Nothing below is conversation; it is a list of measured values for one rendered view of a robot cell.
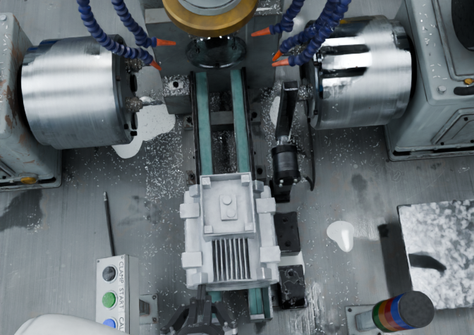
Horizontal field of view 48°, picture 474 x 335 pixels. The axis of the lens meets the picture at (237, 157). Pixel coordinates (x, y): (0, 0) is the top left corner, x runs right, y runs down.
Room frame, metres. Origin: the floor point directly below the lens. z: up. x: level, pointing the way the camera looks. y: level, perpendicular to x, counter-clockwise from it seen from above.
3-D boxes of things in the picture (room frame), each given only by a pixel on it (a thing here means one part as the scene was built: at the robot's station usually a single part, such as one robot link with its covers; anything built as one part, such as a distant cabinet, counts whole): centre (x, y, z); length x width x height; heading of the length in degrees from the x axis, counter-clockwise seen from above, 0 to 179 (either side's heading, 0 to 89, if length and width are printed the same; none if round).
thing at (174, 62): (0.74, 0.04, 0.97); 0.30 x 0.11 x 0.34; 93
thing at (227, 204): (0.27, 0.02, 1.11); 0.12 x 0.11 x 0.07; 2
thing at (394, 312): (0.06, -0.29, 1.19); 0.06 x 0.06 x 0.04
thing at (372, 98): (0.60, -0.29, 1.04); 0.41 x 0.25 x 0.25; 93
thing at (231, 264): (0.23, 0.02, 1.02); 0.20 x 0.19 x 0.19; 2
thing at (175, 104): (0.65, 0.15, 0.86); 0.07 x 0.06 x 0.12; 93
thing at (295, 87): (0.46, -0.10, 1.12); 0.04 x 0.03 x 0.26; 3
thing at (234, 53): (0.68, 0.04, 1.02); 0.15 x 0.02 x 0.15; 93
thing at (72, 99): (0.57, 0.39, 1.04); 0.37 x 0.25 x 0.25; 93
